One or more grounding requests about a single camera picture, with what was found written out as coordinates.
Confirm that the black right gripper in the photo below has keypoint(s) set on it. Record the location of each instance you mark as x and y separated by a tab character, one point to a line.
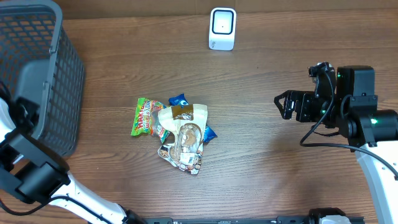
302	98

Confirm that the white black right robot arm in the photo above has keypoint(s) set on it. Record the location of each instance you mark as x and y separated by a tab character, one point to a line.
344	99

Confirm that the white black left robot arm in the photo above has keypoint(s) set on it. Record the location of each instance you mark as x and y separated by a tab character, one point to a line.
31	172

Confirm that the white barcode scanner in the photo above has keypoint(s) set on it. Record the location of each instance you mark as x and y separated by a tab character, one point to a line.
222	29

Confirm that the beige brown cookie pouch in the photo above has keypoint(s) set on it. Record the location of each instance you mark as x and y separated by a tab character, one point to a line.
187	124

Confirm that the blue Oreo cookie pack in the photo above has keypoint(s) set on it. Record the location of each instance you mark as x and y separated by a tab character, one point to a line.
209	134

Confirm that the green Haribo gummy bag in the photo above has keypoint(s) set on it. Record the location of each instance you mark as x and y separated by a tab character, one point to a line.
146	120

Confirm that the grey plastic mesh basket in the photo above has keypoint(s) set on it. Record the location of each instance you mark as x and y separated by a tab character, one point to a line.
40	64

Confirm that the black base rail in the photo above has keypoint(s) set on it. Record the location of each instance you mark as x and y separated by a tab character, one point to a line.
315	216

